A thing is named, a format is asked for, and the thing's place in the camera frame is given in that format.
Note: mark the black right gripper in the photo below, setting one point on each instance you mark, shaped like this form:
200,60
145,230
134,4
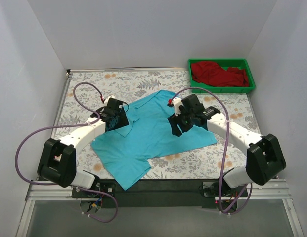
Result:
178,122

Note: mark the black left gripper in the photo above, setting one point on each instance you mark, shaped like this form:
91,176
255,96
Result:
121,119

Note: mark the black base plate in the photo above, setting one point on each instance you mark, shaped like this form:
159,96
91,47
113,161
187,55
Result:
206,199

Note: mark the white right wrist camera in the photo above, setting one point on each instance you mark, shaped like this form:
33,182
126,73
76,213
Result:
176,103

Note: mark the turquoise t shirt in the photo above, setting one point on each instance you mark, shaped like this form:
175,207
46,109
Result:
125,152

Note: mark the green plastic bin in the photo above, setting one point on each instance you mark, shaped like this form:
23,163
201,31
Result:
224,63

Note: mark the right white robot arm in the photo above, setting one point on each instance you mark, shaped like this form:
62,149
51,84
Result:
264,157

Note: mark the floral tablecloth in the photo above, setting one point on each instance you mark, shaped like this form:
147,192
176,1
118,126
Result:
83,88

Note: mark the aluminium front rail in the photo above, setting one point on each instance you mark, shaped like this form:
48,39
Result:
274,189

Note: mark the red t shirt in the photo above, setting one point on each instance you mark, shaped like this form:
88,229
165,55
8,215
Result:
212,74

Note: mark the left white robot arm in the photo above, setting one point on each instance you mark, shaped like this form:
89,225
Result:
58,162

